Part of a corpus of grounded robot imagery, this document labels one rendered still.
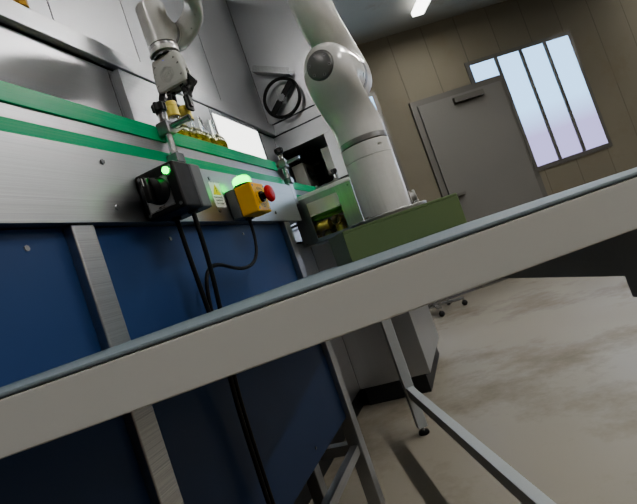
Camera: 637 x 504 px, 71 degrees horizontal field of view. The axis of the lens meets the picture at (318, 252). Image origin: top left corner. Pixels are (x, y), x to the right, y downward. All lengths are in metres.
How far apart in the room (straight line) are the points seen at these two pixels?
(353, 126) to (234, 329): 0.85
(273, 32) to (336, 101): 1.57
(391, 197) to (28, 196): 0.71
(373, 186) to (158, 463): 0.70
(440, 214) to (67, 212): 0.69
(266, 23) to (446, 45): 3.37
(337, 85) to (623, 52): 5.79
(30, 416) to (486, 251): 0.28
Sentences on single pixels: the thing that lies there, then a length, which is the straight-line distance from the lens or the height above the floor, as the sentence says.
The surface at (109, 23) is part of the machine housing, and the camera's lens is 1.65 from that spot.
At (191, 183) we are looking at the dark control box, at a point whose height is 0.97.
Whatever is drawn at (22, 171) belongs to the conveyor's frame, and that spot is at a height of 0.99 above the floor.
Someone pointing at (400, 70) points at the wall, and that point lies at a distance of 5.42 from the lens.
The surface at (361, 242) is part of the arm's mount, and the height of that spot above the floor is 0.78.
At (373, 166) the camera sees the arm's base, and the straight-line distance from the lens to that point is 1.05.
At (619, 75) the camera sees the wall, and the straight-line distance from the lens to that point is 6.53.
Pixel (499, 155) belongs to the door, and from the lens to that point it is 5.41.
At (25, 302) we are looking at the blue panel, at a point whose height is 0.83.
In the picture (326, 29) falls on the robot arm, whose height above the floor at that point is 1.30.
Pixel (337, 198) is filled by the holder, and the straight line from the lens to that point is 1.45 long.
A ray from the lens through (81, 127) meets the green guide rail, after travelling 0.82.
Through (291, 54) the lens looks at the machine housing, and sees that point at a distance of 2.52.
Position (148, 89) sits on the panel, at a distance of 1.56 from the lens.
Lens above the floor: 0.76
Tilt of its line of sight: 2 degrees up
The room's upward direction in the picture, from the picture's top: 19 degrees counter-clockwise
